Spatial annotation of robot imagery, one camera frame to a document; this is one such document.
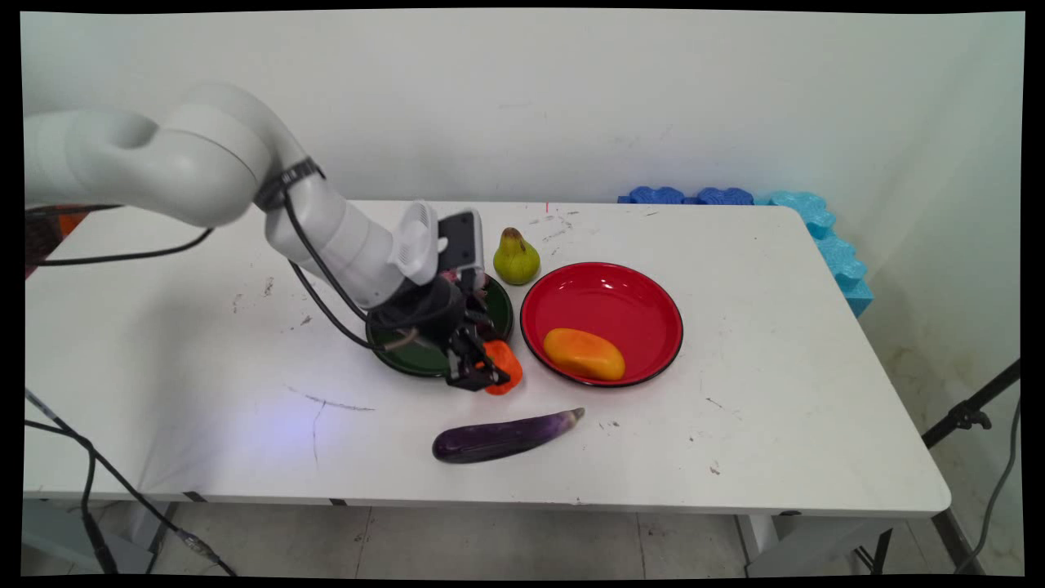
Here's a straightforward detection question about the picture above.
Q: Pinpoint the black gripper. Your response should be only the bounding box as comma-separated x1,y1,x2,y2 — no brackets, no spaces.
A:
370,275,512,392

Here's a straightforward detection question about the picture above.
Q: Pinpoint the orange red toy fruit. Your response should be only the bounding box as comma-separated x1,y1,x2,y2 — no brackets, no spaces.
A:
482,339,524,396

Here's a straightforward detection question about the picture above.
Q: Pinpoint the dark green plate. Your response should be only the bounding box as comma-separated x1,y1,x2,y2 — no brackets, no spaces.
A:
365,273,515,379

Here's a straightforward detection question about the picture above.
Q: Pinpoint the purple toy eggplant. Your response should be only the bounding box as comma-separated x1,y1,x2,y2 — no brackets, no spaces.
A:
432,407,586,465

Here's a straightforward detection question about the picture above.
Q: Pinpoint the green toy pear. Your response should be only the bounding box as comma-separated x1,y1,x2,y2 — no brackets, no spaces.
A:
492,227,541,287

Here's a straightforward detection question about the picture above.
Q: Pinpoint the yellow orange toy mango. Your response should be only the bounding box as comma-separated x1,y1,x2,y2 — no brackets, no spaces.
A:
543,327,627,382

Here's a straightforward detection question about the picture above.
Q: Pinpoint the red plate with black rim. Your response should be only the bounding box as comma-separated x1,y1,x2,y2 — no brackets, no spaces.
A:
520,261,685,389

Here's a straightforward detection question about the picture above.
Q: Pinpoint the light blue foam piece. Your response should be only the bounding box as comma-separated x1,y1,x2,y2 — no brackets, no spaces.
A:
756,190,838,239
815,232,869,288

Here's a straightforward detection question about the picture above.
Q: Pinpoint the white table leg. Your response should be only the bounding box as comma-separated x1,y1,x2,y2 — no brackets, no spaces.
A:
735,513,903,577

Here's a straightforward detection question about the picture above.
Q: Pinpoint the black tripod stand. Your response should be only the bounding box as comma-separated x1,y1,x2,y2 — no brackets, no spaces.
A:
921,358,1023,574

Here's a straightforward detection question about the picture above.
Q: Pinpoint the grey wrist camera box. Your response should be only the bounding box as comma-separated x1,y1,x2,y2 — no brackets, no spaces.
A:
438,209,485,276

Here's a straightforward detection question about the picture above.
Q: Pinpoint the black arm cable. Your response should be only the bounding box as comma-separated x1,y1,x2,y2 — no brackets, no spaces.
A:
279,192,393,352

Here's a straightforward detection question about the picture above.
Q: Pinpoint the black table cable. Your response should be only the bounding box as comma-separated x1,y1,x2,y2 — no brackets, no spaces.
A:
24,204,215,269

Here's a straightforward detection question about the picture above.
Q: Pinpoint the black cable bundle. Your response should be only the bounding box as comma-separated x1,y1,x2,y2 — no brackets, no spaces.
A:
24,387,239,577

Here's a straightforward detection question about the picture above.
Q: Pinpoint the grey hanging cable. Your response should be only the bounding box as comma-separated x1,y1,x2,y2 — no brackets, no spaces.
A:
954,396,1023,574

